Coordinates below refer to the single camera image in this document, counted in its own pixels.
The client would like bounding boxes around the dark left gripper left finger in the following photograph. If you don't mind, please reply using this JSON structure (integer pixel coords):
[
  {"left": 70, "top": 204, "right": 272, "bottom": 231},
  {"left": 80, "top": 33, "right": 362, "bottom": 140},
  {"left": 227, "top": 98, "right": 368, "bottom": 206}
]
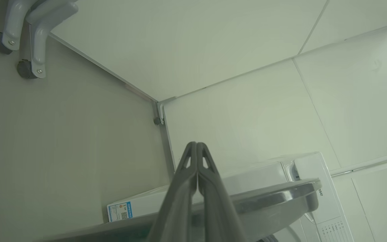
[{"left": 146, "top": 141, "right": 198, "bottom": 242}]

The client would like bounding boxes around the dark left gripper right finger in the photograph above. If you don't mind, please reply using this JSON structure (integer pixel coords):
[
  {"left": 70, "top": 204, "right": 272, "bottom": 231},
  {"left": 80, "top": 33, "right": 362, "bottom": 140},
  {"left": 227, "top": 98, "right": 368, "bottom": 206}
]
[{"left": 198, "top": 143, "right": 248, "bottom": 242}]

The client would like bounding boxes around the round dark washer door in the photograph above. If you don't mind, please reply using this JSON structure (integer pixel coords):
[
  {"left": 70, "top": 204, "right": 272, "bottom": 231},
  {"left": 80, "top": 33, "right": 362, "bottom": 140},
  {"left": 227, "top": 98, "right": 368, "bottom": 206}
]
[{"left": 42, "top": 178, "right": 322, "bottom": 242}]

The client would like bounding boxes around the white front-load washing machine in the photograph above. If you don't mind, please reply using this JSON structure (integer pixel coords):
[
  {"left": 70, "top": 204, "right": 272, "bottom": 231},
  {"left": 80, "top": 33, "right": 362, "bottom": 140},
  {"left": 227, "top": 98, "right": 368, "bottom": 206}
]
[{"left": 107, "top": 152, "right": 355, "bottom": 242}]

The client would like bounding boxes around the blue energy label sticker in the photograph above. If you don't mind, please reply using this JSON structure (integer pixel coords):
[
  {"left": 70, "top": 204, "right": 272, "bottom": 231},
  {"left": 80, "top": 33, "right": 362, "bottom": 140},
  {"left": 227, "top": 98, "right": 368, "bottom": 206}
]
[{"left": 108, "top": 201, "right": 133, "bottom": 222}]

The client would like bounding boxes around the white detergent drawer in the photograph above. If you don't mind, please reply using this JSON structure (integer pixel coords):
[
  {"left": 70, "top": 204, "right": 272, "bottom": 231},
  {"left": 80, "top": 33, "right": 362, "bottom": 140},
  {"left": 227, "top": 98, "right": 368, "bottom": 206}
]
[{"left": 288, "top": 161, "right": 302, "bottom": 182}]

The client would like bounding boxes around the grey caster leg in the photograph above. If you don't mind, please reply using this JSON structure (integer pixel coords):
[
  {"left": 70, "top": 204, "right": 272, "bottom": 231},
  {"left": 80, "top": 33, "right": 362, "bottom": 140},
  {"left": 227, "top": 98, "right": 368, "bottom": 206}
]
[
  {"left": 16, "top": 0, "right": 79, "bottom": 79},
  {"left": 0, "top": 0, "right": 33, "bottom": 55}
]

